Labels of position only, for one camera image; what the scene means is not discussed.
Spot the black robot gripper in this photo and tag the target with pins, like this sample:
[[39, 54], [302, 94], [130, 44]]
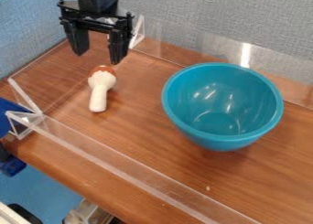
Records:
[[100, 16]]

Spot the white brown plush mushroom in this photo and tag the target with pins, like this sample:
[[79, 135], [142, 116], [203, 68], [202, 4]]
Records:
[[101, 81]]

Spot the blue plastic bowl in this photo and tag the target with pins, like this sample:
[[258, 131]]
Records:
[[222, 105]]

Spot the clear acrylic left barrier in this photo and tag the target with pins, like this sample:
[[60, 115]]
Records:
[[53, 80]]

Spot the clear acrylic barrier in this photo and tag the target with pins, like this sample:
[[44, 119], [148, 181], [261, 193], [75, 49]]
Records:
[[184, 45], [195, 204], [53, 80]]

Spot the clear acrylic back barrier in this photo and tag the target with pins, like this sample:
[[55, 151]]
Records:
[[184, 45]]

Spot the clear acrylic front barrier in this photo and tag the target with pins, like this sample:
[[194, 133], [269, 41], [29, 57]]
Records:
[[195, 204]]

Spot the blue clamp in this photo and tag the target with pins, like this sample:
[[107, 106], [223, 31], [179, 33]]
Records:
[[10, 165]]

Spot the clear box under table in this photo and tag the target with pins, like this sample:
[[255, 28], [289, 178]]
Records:
[[87, 213]]

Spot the black white object bottom left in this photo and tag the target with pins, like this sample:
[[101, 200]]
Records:
[[9, 217]]

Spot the clear acrylic corner bracket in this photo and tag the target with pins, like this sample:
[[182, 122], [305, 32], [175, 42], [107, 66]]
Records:
[[138, 32]]

